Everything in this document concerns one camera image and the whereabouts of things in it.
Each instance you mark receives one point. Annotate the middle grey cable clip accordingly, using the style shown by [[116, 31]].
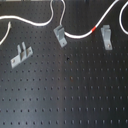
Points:
[[59, 33]]

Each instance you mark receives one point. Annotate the grey cable clip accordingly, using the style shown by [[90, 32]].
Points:
[[23, 54], [106, 35], [59, 33]]

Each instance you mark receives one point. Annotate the left grey cable clip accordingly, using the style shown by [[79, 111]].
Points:
[[23, 54]]

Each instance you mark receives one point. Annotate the right grey cable clip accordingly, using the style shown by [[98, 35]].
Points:
[[106, 35]]

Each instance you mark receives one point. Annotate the white cable red mark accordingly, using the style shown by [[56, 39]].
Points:
[[93, 29]]

